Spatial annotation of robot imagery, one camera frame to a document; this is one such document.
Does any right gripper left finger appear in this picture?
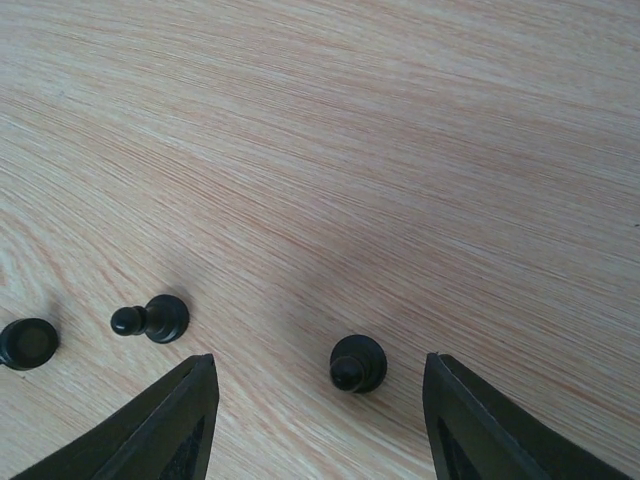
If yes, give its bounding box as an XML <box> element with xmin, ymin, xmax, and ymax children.
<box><xmin>24</xmin><ymin>354</ymin><xmax>220</xmax><ymax>479</ymax></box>

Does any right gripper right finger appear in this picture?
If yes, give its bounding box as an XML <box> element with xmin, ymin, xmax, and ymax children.
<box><xmin>422</xmin><ymin>353</ymin><xmax>629</xmax><ymax>479</ymax></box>

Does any black pawn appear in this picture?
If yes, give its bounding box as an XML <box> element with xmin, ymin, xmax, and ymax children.
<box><xmin>329</xmin><ymin>334</ymin><xmax>388</xmax><ymax>394</ymax></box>
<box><xmin>110</xmin><ymin>294</ymin><xmax>190</xmax><ymax>344</ymax></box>

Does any black rook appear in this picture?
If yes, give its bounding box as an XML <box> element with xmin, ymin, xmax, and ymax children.
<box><xmin>1</xmin><ymin>318</ymin><xmax>59</xmax><ymax>371</ymax></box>

